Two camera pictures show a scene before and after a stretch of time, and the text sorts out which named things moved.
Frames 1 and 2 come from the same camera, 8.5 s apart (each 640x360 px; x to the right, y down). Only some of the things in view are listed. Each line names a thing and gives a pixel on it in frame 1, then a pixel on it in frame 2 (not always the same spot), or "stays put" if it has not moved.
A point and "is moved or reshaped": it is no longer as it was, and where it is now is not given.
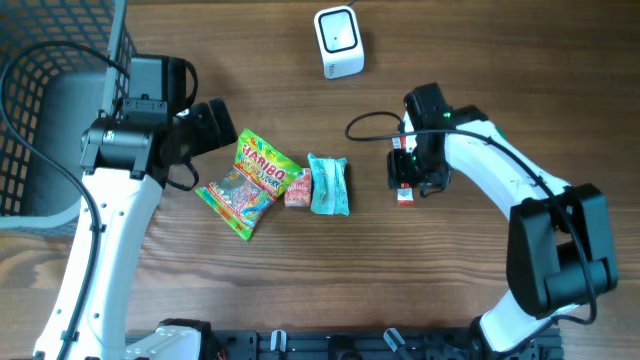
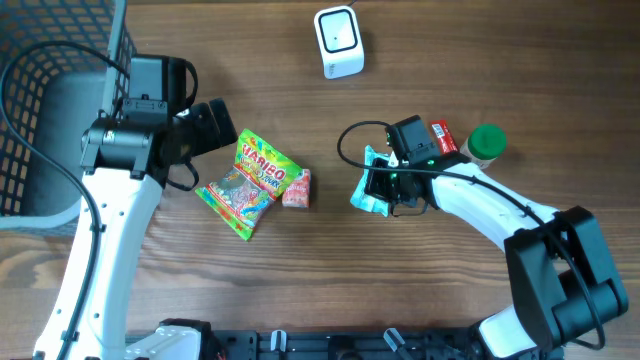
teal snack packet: [329, 185] -> [363, 199]
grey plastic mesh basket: [53, 98] stays put
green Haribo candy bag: [244, 193] stays put
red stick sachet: [405, 194] is moved or reshaped
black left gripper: [201, 128] stays put
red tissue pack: [299, 193] stays put
